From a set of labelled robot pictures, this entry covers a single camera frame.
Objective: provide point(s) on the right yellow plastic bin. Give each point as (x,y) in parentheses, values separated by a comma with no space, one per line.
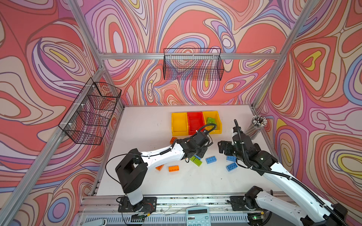
(213,117)

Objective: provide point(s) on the green lego brick pair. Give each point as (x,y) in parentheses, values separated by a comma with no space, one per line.
(196,161)

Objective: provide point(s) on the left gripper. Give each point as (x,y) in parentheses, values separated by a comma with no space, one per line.
(204,149)

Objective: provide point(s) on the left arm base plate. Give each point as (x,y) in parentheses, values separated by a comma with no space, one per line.
(147,205)

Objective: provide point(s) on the wire basket on back wall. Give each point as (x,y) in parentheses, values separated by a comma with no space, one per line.
(196,64)

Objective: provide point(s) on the orange lego brick upside down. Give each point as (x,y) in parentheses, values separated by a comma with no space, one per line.
(173,139)

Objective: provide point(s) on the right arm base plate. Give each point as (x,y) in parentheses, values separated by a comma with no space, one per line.
(242,203)

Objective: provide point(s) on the left yellow plastic bin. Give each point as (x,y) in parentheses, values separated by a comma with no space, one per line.
(179,124)

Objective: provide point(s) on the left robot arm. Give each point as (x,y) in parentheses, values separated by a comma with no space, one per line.
(132,169)

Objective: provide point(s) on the yellow plastic bin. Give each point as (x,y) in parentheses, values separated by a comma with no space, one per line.
(179,124)
(213,117)

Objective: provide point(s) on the wire basket on wall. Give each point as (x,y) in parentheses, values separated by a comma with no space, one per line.
(94,108)
(196,64)

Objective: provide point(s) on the orange lego brick front left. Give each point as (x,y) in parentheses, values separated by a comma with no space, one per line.
(159,168)

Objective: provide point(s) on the wire basket on left wall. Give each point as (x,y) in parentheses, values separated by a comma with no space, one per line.
(94,108)

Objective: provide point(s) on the red plastic bin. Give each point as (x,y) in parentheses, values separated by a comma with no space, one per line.
(195,121)

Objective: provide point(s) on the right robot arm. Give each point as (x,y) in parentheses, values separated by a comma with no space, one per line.
(310,209)

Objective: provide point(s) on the light blue calculator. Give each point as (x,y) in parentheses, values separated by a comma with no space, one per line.
(198,216)

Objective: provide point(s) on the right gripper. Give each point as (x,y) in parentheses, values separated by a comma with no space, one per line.
(227,144)

